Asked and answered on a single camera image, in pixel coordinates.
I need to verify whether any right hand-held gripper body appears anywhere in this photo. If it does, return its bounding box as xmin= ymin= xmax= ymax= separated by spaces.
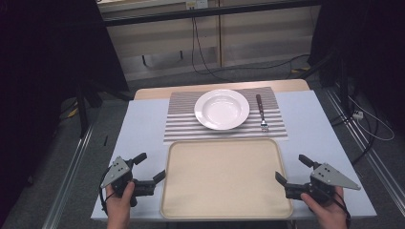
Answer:
xmin=284 ymin=161 xmax=362 ymax=204

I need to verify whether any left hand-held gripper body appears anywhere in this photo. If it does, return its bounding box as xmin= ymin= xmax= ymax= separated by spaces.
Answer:
xmin=99 ymin=156 xmax=158 ymax=208

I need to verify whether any person's left hand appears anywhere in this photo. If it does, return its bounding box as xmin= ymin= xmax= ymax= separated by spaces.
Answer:
xmin=105 ymin=180 xmax=137 ymax=221

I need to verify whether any person's right hand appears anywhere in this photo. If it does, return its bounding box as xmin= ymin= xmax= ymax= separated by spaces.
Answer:
xmin=300 ymin=186 xmax=349 ymax=229

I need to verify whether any grey striped placemat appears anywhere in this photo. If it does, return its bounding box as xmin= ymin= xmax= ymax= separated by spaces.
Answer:
xmin=162 ymin=86 xmax=289 ymax=146

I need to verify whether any beige plastic tray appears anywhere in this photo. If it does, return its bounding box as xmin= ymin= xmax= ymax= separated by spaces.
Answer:
xmin=160 ymin=137 xmax=294 ymax=221

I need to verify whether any black stand leg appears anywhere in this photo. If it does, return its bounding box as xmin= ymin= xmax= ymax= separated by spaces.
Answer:
xmin=75 ymin=80 xmax=103 ymax=138

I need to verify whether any white deep plate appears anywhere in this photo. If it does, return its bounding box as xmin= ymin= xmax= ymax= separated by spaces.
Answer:
xmin=193 ymin=88 xmax=251 ymax=132

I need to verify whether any black curtain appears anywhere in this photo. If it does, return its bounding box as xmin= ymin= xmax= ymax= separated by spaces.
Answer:
xmin=307 ymin=0 xmax=405 ymax=128
xmin=0 ymin=0 xmax=130 ymax=204

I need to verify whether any beige wooden cabinet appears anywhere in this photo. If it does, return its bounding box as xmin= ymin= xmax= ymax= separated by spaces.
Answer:
xmin=96 ymin=0 xmax=322 ymax=82

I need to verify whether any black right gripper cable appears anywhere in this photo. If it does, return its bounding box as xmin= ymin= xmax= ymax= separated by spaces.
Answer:
xmin=332 ymin=190 xmax=352 ymax=228

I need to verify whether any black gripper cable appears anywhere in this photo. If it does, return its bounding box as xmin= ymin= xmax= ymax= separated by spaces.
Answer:
xmin=98 ymin=177 xmax=109 ymax=216
xmin=332 ymin=190 xmax=352 ymax=228

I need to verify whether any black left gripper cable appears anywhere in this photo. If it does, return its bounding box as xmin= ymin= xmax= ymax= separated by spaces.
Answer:
xmin=98 ymin=177 xmax=109 ymax=216

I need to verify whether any metal floor rail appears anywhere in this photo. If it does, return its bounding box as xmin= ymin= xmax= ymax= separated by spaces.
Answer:
xmin=324 ymin=87 xmax=405 ymax=218
xmin=41 ymin=122 xmax=96 ymax=229

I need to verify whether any black floor cable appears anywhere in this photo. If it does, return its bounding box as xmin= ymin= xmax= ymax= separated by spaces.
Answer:
xmin=329 ymin=77 xmax=380 ymax=166

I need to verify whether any fork with brown handle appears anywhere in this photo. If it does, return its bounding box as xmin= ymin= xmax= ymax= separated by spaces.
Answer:
xmin=255 ymin=94 xmax=269 ymax=134

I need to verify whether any thin white cable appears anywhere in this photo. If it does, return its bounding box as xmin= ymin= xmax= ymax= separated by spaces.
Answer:
xmin=347 ymin=94 xmax=395 ymax=142

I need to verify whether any long black hanging cable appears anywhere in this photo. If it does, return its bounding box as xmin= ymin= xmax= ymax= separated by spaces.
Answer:
xmin=190 ymin=16 xmax=311 ymax=80

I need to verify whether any white wall socket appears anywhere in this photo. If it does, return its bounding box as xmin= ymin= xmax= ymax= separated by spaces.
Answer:
xmin=185 ymin=0 xmax=209 ymax=10

